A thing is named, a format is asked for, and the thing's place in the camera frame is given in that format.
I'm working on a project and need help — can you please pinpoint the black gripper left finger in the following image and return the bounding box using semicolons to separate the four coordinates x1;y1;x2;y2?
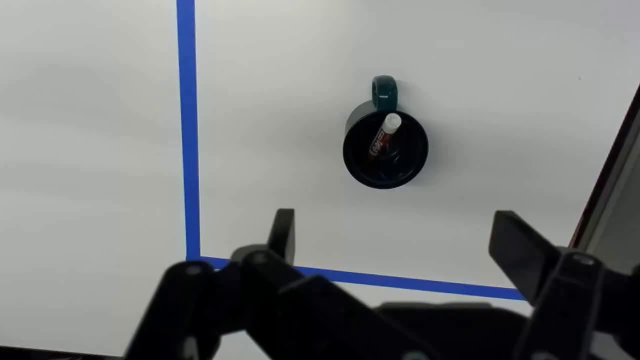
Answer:
125;207;436;360

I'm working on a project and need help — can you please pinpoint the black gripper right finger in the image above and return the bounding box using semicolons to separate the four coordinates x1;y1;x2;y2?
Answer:
489;209;640;360

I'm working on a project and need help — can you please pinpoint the dark teal speckled mug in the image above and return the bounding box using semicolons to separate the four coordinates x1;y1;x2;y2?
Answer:
342;73;431;190

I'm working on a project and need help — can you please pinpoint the dark framed panel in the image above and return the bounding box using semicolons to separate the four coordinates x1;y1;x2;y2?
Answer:
571;84;640;272

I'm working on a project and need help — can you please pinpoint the long blue tape strip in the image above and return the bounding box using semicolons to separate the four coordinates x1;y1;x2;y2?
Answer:
199;253;529;301

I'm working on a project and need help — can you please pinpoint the short blue tape strip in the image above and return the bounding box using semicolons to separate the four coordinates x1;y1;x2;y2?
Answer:
175;0;205;261

